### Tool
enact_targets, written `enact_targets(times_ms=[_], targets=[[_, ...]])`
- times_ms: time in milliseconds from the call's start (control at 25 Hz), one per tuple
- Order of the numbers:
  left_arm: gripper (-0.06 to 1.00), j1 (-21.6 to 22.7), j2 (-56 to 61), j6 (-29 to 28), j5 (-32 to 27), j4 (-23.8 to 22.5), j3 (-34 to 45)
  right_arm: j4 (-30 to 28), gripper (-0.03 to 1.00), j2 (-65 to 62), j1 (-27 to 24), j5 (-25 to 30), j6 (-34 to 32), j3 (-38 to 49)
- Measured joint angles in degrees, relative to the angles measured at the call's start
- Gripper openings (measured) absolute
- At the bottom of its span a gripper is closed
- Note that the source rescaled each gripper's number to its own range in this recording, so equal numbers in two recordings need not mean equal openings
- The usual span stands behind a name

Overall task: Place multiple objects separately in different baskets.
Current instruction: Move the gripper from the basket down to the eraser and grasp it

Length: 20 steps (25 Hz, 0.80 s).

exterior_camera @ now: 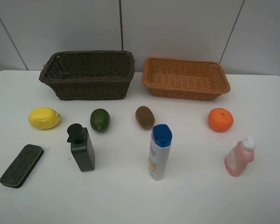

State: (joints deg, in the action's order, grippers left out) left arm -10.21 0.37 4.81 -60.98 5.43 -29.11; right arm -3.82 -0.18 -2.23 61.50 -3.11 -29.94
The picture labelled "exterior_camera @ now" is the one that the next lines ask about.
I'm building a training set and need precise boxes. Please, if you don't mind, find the brown kiwi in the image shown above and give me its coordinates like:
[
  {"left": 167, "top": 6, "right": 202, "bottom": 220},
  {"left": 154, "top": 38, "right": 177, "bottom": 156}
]
[{"left": 135, "top": 106, "right": 155, "bottom": 130}]

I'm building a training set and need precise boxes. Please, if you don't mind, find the white bottle blue cap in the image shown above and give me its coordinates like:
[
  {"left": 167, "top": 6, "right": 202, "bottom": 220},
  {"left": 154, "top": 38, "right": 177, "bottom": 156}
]
[{"left": 148, "top": 124, "right": 172, "bottom": 181}]

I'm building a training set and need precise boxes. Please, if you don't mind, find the green avocado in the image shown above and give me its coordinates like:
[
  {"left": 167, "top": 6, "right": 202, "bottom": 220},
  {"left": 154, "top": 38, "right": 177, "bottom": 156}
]
[{"left": 90, "top": 108, "right": 110, "bottom": 133}]

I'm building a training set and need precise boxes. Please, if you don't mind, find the black pump dispenser bottle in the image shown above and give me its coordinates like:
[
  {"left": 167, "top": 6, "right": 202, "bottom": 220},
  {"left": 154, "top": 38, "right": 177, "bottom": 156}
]
[{"left": 67, "top": 123, "right": 95, "bottom": 172}]

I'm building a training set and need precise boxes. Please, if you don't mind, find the orange mandarin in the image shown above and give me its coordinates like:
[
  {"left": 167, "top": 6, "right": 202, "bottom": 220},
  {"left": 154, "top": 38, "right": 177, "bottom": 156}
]
[{"left": 208, "top": 108, "right": 234, "bottom": 132}]

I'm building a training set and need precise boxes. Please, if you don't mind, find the yellow lemon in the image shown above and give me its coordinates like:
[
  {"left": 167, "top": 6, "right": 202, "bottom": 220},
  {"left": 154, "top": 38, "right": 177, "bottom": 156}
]
[{"left": 28, "top": 107, "right": 61, "bottom": 130}]

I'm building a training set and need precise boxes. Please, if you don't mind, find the pink bottle white cap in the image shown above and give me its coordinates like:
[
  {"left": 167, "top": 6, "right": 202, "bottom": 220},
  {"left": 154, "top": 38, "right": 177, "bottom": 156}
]
[{"left": 224, "top": 136, "right": 256, "bottom": 177}]

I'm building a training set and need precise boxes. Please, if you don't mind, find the dark felt board eraser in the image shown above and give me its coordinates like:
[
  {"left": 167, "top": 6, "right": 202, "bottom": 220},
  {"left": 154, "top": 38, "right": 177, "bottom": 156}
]
[{"left": 0, "top": 144, "right": 44, "bottom": 189}]

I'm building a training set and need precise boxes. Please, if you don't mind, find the orange wicker basket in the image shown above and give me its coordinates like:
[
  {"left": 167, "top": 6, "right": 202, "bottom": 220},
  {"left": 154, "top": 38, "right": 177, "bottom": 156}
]
[{"left": 142, "top": 57, "right": 231, "bottom": 101}]

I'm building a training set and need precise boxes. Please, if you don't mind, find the dark brown wicker basket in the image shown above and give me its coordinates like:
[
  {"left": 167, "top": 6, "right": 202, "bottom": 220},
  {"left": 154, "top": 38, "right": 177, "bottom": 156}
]
[{"left": 39, "top": 50, "right": 135, "bottom": 101}]

